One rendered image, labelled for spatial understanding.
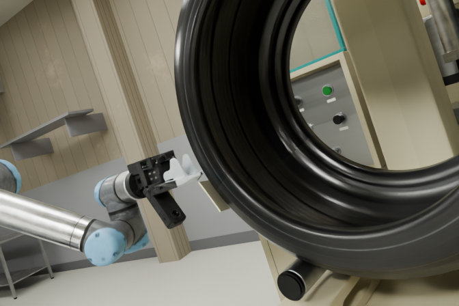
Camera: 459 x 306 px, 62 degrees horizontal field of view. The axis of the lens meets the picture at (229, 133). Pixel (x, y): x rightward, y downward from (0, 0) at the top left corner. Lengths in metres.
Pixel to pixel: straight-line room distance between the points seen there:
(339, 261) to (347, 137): 0.81
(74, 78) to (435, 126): 4.90
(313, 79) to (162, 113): 3.24
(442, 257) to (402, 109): 0.41
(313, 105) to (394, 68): 0.54
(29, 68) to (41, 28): 0.63
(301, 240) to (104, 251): 0.46
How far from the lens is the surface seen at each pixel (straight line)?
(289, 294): 0.62
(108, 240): 0.86
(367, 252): 0.52
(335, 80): 1.29
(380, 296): 0.74
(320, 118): 1.33
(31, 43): 6.03
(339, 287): 0.66
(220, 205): 0.63
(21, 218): 0.95
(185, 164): 0.83
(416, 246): 0.50
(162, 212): 0.88
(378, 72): 0.85
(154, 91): 4.47
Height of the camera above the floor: 1.14
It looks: level
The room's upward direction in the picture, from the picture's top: 18 degrees counter-clockwise
